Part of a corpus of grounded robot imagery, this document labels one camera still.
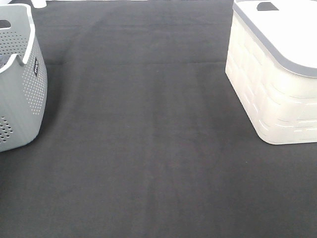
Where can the cream woven-pattern storage box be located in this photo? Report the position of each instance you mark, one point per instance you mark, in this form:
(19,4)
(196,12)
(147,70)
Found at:
(281,105)

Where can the grey perforated laundry basket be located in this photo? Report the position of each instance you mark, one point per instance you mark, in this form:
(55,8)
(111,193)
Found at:
(23,80)

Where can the grey towels inside basket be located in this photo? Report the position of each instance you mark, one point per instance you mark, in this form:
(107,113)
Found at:
(3,60)

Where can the white grey-rimmed box lid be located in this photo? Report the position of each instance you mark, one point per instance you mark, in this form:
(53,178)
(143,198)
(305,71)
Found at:
(286,28)

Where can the white object at top edge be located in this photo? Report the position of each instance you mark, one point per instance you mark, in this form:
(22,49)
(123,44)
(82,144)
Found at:
(39,3)

